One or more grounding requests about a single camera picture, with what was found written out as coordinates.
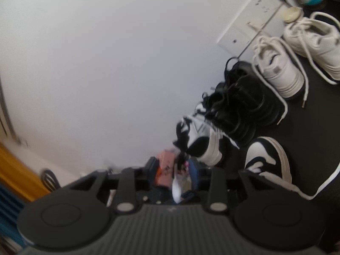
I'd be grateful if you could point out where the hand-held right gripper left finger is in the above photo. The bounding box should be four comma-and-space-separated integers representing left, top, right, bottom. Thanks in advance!
62, 157, 160, 214

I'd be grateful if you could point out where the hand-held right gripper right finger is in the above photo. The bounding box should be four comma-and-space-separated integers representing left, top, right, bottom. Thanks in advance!
189, 157, 293, 214

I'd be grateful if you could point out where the black and white sneaker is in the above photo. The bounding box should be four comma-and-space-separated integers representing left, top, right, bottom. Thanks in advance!
174, 103, 224, 166
244, 136, 319, 201

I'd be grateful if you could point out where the black-white sneaker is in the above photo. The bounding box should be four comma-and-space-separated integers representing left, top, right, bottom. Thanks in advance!
212, 127, 239, 149

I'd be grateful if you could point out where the pink cosmetic packet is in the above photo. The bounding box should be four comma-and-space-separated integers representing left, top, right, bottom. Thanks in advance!
175, 159, 190, 176

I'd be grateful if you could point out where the pink cardboard box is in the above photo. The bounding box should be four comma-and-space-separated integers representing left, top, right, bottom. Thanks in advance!
159, 150, 178, 171

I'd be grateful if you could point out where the black leather shoe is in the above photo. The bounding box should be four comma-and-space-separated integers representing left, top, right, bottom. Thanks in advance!
224, 58, 282, 126
203, 84, 258, 145

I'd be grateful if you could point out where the blue ribbed object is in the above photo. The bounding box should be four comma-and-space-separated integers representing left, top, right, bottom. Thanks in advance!
0, 181, 27, 245

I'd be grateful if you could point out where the cream paper cup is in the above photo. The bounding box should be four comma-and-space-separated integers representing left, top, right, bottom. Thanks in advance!
282, 7, 303, 23

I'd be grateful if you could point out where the white wall socket panel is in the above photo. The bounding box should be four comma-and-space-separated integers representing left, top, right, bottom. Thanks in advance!
216, 0, 293, 59

